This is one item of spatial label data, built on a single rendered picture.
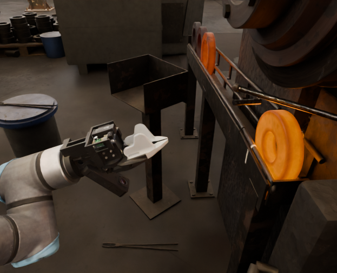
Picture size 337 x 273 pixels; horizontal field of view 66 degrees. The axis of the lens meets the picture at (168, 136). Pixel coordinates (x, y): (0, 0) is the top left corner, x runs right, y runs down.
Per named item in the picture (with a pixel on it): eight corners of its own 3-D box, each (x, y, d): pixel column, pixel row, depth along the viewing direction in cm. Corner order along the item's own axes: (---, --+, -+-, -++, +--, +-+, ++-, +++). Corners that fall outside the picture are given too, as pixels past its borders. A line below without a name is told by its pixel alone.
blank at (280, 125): (278, 96, 58) (263, 97, 58) (315, 140, 46) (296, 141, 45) (262, 149, 67) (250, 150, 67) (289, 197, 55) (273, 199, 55)
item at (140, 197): (153, 174, 156) (148, 53, 115) (182, 201, 139) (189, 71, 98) (124, 190, 146) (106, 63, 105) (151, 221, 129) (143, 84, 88)
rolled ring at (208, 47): (200, 33, 126) (207, 33, 126) (200, 73, 132) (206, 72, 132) (209, 31, 108) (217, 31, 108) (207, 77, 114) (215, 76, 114)
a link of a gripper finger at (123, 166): (145, 158, 52) (104, 170, 53) (148, 164, 52) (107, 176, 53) (145, 144, 55) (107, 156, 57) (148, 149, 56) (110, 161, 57)
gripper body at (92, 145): (112, 139, 49) (54, 156, 51) (130, 170, 54) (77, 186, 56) (116, 118, 56) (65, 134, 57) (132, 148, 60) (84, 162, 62)
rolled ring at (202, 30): (203, 29, 123) (210, 28, 124) (197, 24, 139) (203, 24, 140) (200, 68, 132) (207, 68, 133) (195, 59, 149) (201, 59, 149)
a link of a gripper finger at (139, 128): (160, 121, 52) (117, 135, 53) (169, 144, 55) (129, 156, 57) (159, 114, 55) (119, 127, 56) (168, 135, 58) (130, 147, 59)
